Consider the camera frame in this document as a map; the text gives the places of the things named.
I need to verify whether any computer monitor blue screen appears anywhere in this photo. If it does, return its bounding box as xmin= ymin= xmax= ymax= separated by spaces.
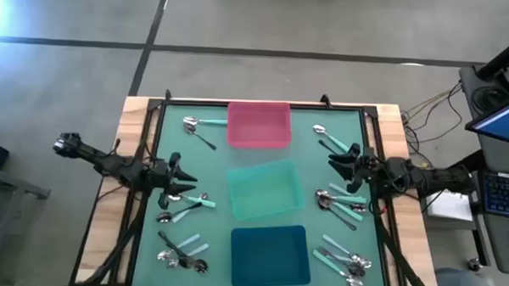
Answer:
xmin=464 ymin=88 xmax=509 ymax=148

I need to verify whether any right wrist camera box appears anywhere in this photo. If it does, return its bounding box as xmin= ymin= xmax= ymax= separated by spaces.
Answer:
xmin=361 ymin=147 xmax=385 ymax=183

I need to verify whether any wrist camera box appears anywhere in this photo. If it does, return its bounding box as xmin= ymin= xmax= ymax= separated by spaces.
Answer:
xmin=361 ymin=147 xmax=385 ymax=183
xmin=149 ymin=159 xmax=171 ymax=188

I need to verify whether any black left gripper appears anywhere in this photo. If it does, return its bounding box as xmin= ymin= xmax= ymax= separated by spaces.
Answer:
xmin=156 ymin=151 xmax=200 ymax=212

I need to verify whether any blue plastic bin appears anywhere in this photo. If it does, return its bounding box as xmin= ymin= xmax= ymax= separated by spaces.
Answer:
xmin=227 ymin=222 xmax=314 ymax=286

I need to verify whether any pink plastic bin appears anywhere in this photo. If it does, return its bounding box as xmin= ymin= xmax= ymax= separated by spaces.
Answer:
xmin=226 ymin=99 xmax=294 ymax=152

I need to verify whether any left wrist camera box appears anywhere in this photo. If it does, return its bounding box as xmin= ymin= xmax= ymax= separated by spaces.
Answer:
xmin=149 ymin=159 xmax=171 ymax=188

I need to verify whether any black metal table frame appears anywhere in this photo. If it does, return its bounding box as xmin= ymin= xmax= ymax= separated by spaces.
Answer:
xmin=124 ymin=96 xmax=396 ymax=286

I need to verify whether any gray metal bench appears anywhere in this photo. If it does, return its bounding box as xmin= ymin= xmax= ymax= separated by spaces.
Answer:
xmin=0 ymin=163 xmax=53 ymax=286

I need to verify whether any floor cable bundle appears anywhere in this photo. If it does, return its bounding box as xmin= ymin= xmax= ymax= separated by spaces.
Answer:
xmin=399 ymin=80 xmax=465 ymax=168

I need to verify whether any mint green plastic bin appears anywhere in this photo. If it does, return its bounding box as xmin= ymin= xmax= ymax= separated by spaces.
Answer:
xmin=224 ymin=156 xmax=307 ymax=225

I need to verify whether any coiled black cable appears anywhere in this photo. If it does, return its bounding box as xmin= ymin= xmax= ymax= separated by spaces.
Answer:
xmin=468 ymin=83 xmax=503 ymax=115

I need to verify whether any black computer keyboard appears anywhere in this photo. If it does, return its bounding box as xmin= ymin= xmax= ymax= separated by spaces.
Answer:
xmin=479 ymin=170 xmax=509 ymax=220

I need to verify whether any green table mat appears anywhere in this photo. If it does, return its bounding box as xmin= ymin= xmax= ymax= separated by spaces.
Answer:
xmin=130 ymin=101 xmax=393 ymax=286

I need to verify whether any desk caster wheel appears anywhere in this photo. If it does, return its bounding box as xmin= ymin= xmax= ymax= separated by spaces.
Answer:
xmin=466 ymin=256 xmax=484 ymax=273

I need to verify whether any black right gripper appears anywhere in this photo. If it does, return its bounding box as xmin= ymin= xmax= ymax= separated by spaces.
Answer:
xmin=326 ymin=142 xmax=366 ymax=195

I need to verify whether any white paper sheet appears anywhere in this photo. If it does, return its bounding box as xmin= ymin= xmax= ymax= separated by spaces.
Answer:
xmin=424 ymin=188 xmax=474 ymax=223

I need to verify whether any gray computer desk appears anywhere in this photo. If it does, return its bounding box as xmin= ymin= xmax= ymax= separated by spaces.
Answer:
xmin=451 ymin=63 xmax=509 ymax=275

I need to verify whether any black monitor pole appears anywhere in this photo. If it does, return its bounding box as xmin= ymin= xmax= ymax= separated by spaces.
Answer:
xmin=476 ymin=28 xmax=509 ymax=81

